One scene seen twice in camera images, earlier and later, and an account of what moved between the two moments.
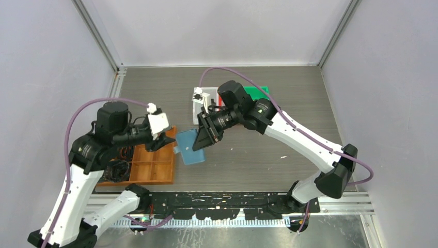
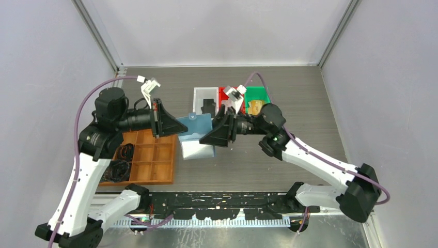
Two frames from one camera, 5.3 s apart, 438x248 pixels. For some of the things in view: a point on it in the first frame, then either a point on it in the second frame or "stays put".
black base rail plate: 226,204 stays put
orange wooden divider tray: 150,168 stays put
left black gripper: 161,140 → 161,122
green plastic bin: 256,93 stays put
